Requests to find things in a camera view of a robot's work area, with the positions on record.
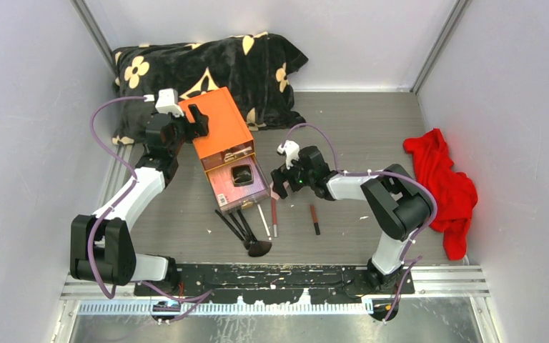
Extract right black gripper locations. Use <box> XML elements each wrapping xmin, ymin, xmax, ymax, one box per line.
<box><xmin>271</xmin><ymin>156</ymin><xmax>315</xmax><ymax>199</ymax></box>

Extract small pink card box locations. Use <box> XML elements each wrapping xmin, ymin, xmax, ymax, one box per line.
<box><xmin>269</xmin><ymin>182</ymin><xmax>280</xmax><ymax>201</ymax></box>

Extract orange drawer organizer box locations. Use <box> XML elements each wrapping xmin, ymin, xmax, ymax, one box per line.
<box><xmin>179</xmin><ymin>87</ymin><xmax>255</xmax><ymax>172</ymax></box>

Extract black square compact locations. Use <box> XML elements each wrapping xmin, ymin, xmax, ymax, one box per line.
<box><xmin>230</xmin><ymin>164</ymin><xmax>254</xmax><ymax>187</ymax></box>

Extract clear drawer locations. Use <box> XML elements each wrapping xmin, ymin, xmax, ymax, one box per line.
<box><xmin>205</xmin><ymin>154</ymin><xmax>272</xmax><ymax>212</ymax></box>

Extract white silver pencil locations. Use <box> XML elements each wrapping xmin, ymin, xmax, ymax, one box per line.
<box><xmin>257</xmin><ymin>204</ymin><xmax>272</xmax><ymax>241</ymax></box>

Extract orange brown lip pen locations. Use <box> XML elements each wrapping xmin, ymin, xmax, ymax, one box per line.
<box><xmin>310</xmin><ymin>204</ymin><xmax>321</xmax><ymax>236</ymax></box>

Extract pink holographic eyeshadow palette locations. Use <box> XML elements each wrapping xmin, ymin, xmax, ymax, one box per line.
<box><xmin>207</xmin><ymin>156</ymin><xmax>269</xmax><ymax>208</ymax></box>

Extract black round makeup brush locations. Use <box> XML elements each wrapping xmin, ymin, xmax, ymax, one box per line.
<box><xmin>228</xmin><ymin>212</ymin><xmax>252</xmax><ymax>244</ymax></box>

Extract black fan makeup brush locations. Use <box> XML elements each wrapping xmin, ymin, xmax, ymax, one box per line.
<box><xmin>237</xmin><ymin>210</ymin><xmax>272</xmax><ymax>257</ymax></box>

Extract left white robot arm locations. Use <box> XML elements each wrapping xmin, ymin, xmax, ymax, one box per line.
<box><xmin>70</xmin><ymin>104</ymin><xmax>209</xmax><ymax>295</ymax></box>

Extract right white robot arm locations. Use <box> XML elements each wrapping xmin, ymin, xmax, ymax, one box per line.
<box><xmin>271</xmin><ymin>141</ymin><xmax>437</xmax><ymax>294</ymax></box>

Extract black floral plush blanket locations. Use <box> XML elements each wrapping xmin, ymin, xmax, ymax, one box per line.
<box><xmin>112</xmin><ymin>32</ymin><xmax>309</xmax><ymax>131</ymax></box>

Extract red cloth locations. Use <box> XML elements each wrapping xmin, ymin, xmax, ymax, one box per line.
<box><xmin>403</xmin><ymin>129</ymin><xmax>478</xmax><ymax>261</ymax></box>

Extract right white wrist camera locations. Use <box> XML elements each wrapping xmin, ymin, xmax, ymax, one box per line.
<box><xmin>277</xmin><ymin>140</ymin><xmax>300</xmax><ymax>169</ymax></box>

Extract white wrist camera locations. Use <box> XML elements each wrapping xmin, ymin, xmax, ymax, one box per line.
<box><xmin>154</xmin><ymin>88</ymin><xmax>185</xmax><ymax>118</ymax></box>
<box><xmin>277</xmin><ymin>140</ymin><xmax>300</xmax><ymax>169</ymax></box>

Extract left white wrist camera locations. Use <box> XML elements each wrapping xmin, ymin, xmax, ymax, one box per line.
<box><xmin>154</xmin><ymin>88</ymin><xmax>185</xmax><ymax>118</ymax></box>

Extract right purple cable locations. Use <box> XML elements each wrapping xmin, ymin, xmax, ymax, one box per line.
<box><xmin>281</xmin><ymin>123</ymin><xmax>439</xmax><ymax>323</ymax></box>

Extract purple cable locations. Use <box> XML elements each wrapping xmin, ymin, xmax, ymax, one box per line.
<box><xmin>281</xmin><ymin>123</ymin><xmax>439</xmax><ymax>323</ymax></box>
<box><xmin>86</xmin><ymin>96</ymin><xmax>154</xmax><ymax>300</ymax></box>

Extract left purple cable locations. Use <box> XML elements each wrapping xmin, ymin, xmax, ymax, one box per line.
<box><xmin>86</xmin><ymin>96</ymin><xmax>154</xmax><ymax>300</ymax></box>

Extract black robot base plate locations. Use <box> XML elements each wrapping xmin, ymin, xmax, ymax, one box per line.
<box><xmin>155</xmin><ymin>264</ymin><xmax>415</xmax><ymax>305</ymax></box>

